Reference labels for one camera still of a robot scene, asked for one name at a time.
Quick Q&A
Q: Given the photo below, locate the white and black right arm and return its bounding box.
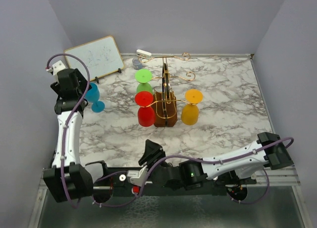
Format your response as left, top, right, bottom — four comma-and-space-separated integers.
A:
139, 132, 294, 193

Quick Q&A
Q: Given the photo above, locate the blue wine glass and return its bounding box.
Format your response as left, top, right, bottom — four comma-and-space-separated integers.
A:
85, 83, 105, 113

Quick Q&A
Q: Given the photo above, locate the red wine glass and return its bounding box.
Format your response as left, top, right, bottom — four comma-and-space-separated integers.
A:
135, 91, 156, 127

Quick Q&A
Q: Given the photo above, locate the small framed whiteboard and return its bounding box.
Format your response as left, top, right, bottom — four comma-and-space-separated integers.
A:
64, 36, 124, 81

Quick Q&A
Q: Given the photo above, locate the small grey blue cup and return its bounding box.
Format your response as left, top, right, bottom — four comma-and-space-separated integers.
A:
132, 57, 143, 70

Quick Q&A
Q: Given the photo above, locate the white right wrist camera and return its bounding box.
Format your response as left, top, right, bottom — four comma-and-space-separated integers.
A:
126, 166, 148, 195

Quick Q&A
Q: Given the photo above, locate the green wine glass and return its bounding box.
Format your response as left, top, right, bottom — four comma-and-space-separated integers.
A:
135, 68, 153, 94

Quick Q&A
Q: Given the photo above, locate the yellow wine glass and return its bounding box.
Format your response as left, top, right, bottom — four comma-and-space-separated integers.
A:
181, 89, 203, 125

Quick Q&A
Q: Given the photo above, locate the gold wire glass rack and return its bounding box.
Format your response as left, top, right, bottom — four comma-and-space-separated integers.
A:
149, 56, 188, 127

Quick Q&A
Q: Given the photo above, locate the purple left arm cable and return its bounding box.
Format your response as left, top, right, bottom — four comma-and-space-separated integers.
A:
46, 53, 141, 209

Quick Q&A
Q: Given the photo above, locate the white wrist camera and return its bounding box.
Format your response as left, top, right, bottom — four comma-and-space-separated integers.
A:
126, 166, 148, 195
46, 60, 67, 75

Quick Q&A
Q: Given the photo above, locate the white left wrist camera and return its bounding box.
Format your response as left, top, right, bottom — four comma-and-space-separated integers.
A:
46, 60, 67, 75

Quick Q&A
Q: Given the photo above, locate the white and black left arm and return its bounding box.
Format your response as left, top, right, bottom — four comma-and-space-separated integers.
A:
43, 68, 109, 203

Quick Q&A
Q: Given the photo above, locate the white whiteboard eraser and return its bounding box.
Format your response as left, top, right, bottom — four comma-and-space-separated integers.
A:
136, 49, 152, 58

